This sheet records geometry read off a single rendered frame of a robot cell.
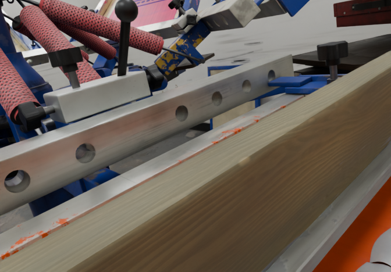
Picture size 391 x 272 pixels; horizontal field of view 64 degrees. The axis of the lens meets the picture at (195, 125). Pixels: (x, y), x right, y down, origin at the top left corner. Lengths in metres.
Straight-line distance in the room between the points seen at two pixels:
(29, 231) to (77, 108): 0.16
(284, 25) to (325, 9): 0.33
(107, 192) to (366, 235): 0.22
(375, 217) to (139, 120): 0.26
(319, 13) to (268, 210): 2.31
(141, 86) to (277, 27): 2.24
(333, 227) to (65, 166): 0.26
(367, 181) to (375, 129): 0.05
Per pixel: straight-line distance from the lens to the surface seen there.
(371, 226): 0.28
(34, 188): 0.35
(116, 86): 0.42
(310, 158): 0.19
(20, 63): 0.93
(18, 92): 0.58
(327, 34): 2.44
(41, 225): 0.30
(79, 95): 0.40
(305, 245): 0.19
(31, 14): 0.79
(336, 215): 0.22
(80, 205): 0.31
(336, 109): 0.21
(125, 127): 0.37
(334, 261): 0.24
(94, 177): 0.56
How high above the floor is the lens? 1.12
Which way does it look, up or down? 17 degrees down
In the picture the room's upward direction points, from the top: 12 degrees counter-clockwise
